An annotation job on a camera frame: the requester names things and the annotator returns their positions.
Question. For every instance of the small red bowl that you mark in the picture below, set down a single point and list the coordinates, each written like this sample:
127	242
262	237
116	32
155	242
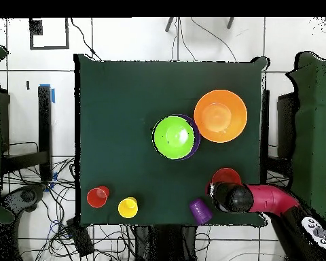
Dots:
226	176

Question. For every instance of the purple cup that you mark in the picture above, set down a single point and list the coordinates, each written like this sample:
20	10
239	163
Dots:
201	210

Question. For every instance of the purple bowl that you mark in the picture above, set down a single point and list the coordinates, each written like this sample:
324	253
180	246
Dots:
196	138

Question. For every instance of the green bowl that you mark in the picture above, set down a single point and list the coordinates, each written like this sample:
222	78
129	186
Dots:
168	138

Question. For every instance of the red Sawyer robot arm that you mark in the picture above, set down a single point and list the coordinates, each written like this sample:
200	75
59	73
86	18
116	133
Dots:
266	198

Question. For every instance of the large orange bowl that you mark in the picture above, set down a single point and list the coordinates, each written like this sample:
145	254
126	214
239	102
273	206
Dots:
220	117

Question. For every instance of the yellow cup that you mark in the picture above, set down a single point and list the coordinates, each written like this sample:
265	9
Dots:
127	208
135	200

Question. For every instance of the red orange cup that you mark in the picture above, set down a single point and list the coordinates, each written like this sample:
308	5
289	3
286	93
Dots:
96	198

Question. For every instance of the dark green tablecloth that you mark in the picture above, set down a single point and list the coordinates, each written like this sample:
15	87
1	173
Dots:
125	95

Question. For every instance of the black power strip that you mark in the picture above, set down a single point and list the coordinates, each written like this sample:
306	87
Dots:
80	239

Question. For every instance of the gray tripod leg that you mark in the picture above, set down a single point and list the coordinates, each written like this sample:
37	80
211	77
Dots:
230	23
169	25

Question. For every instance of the black metal stand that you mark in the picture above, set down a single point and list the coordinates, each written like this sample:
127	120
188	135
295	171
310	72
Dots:
44	122

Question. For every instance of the gray black chair base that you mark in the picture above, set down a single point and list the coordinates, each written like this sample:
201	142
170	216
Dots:
27	195

